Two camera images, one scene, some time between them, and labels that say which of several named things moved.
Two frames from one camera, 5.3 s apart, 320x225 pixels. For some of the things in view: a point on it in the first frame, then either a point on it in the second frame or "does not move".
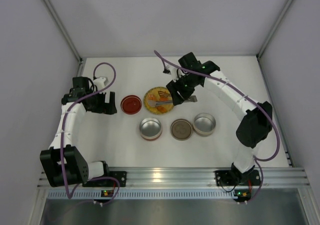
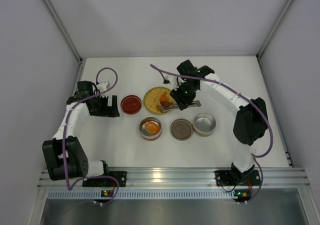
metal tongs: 152,103 -> 175,106
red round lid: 131,104 does not move
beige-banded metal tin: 204,124 does not move
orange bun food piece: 153,97 -> 152,127
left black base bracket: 121,176 does not move
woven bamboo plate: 157,100 does not move
